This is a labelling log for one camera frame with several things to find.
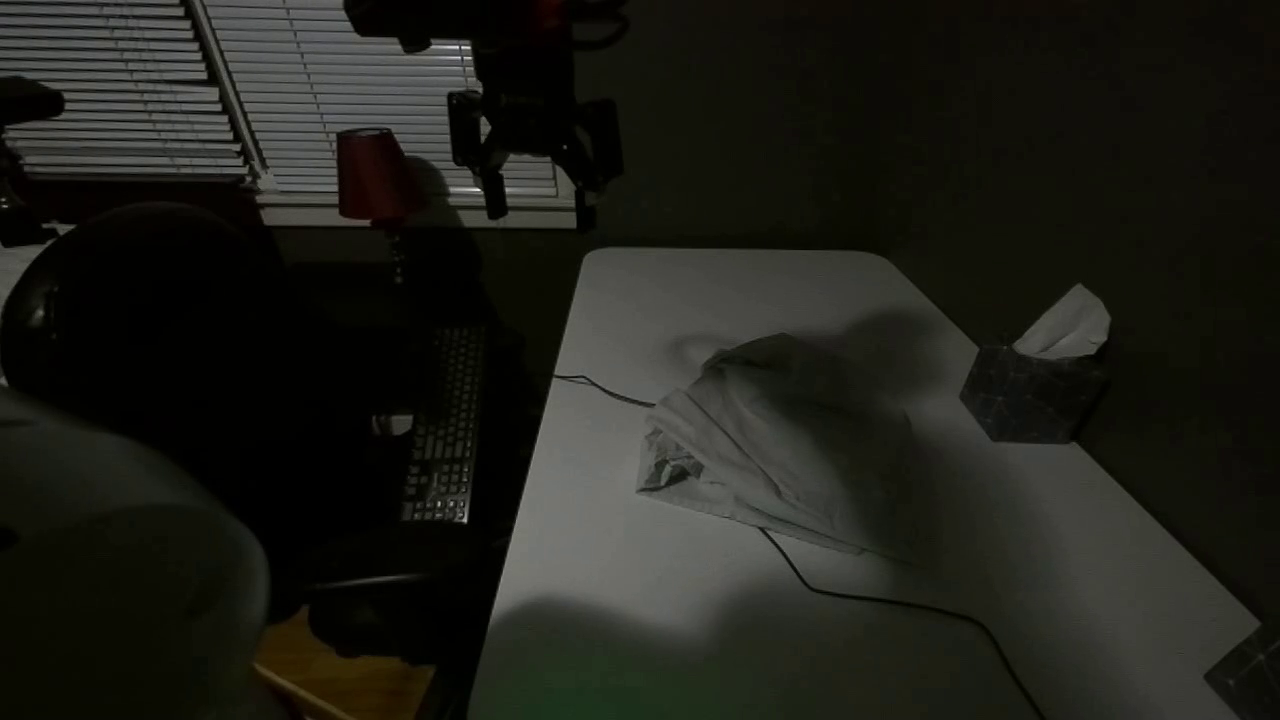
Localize dark mat at corner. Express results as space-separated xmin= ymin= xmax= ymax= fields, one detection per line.
xmin=1208 ymin=627 xmax=1280 ymax=720

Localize black office chair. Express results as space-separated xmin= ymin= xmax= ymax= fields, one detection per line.
xmin=3 ymin=201 xmax=290 ymax=440

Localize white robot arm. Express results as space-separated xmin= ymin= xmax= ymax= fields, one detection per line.
xmin=0 ymin=197 xmax=522 ymax=720

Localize white window blinds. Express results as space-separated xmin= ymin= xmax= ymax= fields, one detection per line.
xmin=0 ymin=0 xmax=532 ymax=217

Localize black keyboard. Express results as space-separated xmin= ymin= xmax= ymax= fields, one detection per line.
xmin=402 ymin=325 xmax=490 ymax=523

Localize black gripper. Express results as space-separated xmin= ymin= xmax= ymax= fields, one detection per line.
xmin=448 ymin=24 xmax=624 ymax=231

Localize dark tissue box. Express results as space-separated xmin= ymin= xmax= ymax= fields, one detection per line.
xmin=962 ymin=283 xmax=1114 ymax=444

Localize grey shirt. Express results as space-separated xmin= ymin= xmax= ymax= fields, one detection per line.
xmin=638 ymin=336 xmax=921 ymax=560

